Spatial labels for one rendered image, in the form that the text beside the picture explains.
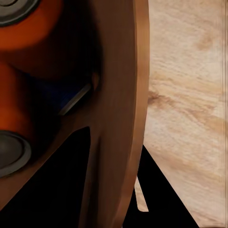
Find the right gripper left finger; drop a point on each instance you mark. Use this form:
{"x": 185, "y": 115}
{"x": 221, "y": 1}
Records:
{"x": 52, "y": 197}

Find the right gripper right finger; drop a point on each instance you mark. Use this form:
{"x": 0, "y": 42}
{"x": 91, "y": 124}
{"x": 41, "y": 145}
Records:
{"x": 166, "y": 210}

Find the trash can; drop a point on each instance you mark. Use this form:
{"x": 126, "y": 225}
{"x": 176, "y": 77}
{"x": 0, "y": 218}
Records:
{"x": 114, "y": 52}

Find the can of soda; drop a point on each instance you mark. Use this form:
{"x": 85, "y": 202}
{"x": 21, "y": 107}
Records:
{"x": 38, "y": 37}
{"x": 18, "y": 128}
{"x": 61, "y": 95}

